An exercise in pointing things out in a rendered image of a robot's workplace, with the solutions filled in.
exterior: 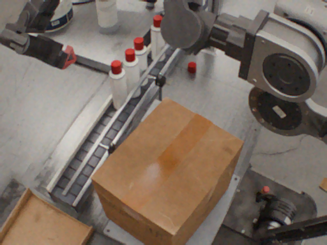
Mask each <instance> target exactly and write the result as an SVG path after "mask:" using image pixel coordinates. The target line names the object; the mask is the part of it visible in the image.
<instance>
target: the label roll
mask: <svg viewBox="0 0 327 245"><path fill-rule="evenodd" d="M72 18H73V7H72V2H71V0H60V4H59V6H58V7H57V8H56V10H55V14H54V16H53V17H52V19H51V21H50V23H49V24H48V25H47V28H46V31H45V32H50V31H56V30H57V29H61V28H62V27H64V26H65V25H67V24H69V23H70V22H71V20H72Z"/></svg>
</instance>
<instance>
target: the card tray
mask: <svg viewBox="0 0 327 245"><path fill-rule="evenodd" d="M93 232H94V228H93V226H92V225H91V226H90V227H89V226H87V225H85V224H83V223H82V222H80V221H78V220H76V219H74V218H73V217H71V216H69V215H68V214H66V213H65V212H63V211H61V210H59V209H58V208H56V207H54V206H53V205H51V204H50V203H48V202H46V201H44V199H42V198H40V197H39V196H37V195H35V194H34V193H32V192H31V190H30V189H29V188H27V189H26V191H25V192H24V194H23V195H22V197H21V199H20V200H19V201H18V203H17V205H16V206H15V208H14V209H13V211H12V212H11V214H10V217H8V219H7V221H6V222H5V224H4V225H3V227H2V229H1V230H0V245H86V243H87V241H88V240H89V238H90V237H91V235H92V234H93Z"/></svg>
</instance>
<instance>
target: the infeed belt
mask: <svg viewBox="0 0 327 245"><path fill-rule="evenodd" d="M207 7H208V0H207V1H205V6H203V8H202V9H203V10H206V9H207ZM176 50H177V48H174V47H172V46H170V47H169V49H167V51H166V52H165V59H164V61H162V62H160V63H157V64H156V66H155V67H154V68H153V70H152V71H151V73H150V74H149V75H151V76H153V77H157V75H158V73H159V72H161V70H162V69H163V68H164V66H165V65H166V63H167V62H168V60H169V59H170V58H171V57H172V55H173V53H174V52H175V51H176ZM152 62H153V60H152V59H151V51H150V52H149V54H148V55H147V64H148V68H149V66H150V65H151V63H152ZM153 82H154V80H151V79H148V84H147V85H145V86H144V87H141V95H140V96H139V97H138V98H136V99H131V101H130V102H129V106H128V108H127V109H126V110H124V111H123V112H122V114H121V115H120V116H119V118H118V119H117V121H116V122H115V123H114V125H113V126H112V128H111V129H110V131H109V133H108V134H107V136H106V137H105V138H104V140H103V142H102V144H104V145H106V146H109V147H110V144H111V143H112V142H113V140H114V139H115V137H116V136H117V134H118V133H119V131H120V130H121V128H122V127H123V126H124V124H125V122H126V121H127V120H128V118H129V117H130V115H131V114H132V112H133V111H134V110H135V108H136V106H137V105H138V104H139V102H140V101H141V99H142V98H143V96H144V95H145V93H146V92H147V90H148V89H149V88H150V86H151V85H152V83H153ZM116 112H117V110H116V109H115V108H114V105H113V102H112V103H111V104H110V106H109V107H108V109H107V110H106V111H105V113H104V114H103V115H102V116H101V118H100V119H99V121H98V123H97V124H96V126H95V127H94V128H93V130H92V131H91V133H90V134H89V136H87V138H86V139H85V142H84V143H83V144H82V145H81V147H80V149H79V150H78V151H77V154H76V155H75V156H74V158H73V159H72V160H71V163H69V165H68V167H67V168H66V170H65V171H64V172H63V174H62V176H61V178H59V180H58V182H57V184H56V185H55V186H54V188H53V190H52V191H51V192H50V194H51V195H53V196H55V197H56V198H58V199H59V200H61V201H63V202H64V203H66V204H68V205H70V206H71V205H72V204H73V203H74V201H75V199H76V198H77V196H78V195H79V193H80V191H82V188H83V187H84V185H85V183H87V180H88V179H89V178H90V177H91V174H92V173H93V171H95V168H96V167H97V165H98V163H99V162H100V160H101V159H102V158H103V156H104V154H105V152H106V151H107V150H106V149H104V148H102V147H100V146H99V148H98V149H97V150H96V152H95V154H94V155H93V157H92V158H91V159H90V161H89V163H88V164H87V166H86V167H85V169H84V170H83V172H82V173H81V175H80V177H79V178H78V179H77V182H75V185H74V186H73V187H72V189H71V190H70V192H69V194H68V196H67V197H65V196H63V194H62V193H63V191H64V190H65V188H66V187H67V185H68V184H69V182H70V180H71V179H72V177H73V176H74V175H75V172H76V171H77V169H78V168H79V167H80V164H81V163H82V162H83V161H84V158H85V157H86V156H87V155H88V152H89V151H90V150H91V148H92V147H93V145H94V143H95V142H96V141H97V140H98V139H99V137H100V135H101V134H102V132H103V131H104V129H105V128H106V127H107V125H108V124H109V123H110V120H111V119H112V117H113V116H114V114H115V113H116Z"/></svg>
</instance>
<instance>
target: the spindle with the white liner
mask: <svg viewBox="0 0 327 245"><path fill-rule="evenodd" d="M116 5H117V3H116V0H96V9H97V15H98V24H99V27H98V29H99V31H100V32H101V33H106V34H109V33H113V32H114V31H116V30H117V29H118V28H119V24H118V16H117V14H118V13H117V7H116Z"/></svg>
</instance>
